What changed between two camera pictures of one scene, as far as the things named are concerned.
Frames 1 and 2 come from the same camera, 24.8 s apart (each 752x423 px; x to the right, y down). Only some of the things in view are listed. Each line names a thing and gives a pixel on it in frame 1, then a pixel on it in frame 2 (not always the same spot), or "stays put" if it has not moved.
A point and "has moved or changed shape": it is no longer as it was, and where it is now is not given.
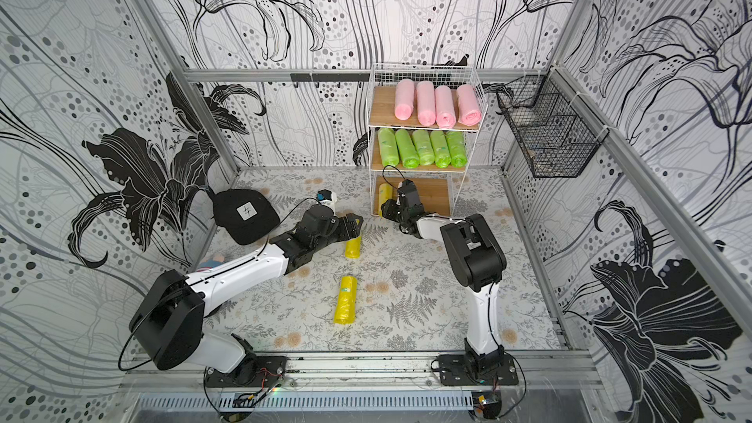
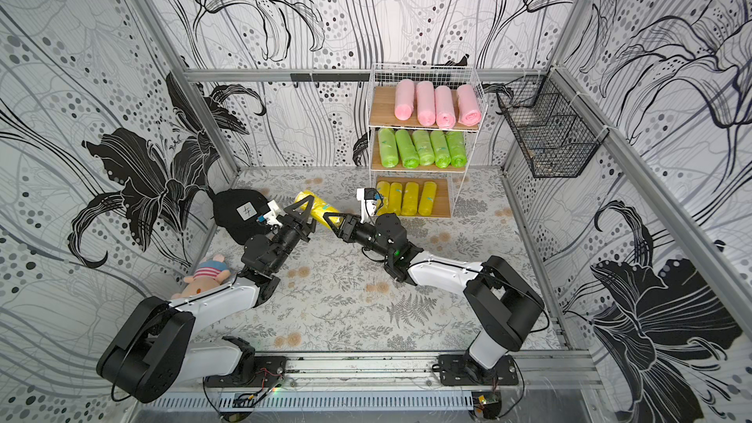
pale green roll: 424,147 stays put
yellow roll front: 346,301 has moved or changed shape
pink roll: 426,103 stays put
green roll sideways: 457,149 stays put
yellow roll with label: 385,193 stays put
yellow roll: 352,248 has moved or changed shape
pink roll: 469,114 stays put
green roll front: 442,151 stays put
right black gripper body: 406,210 to 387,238
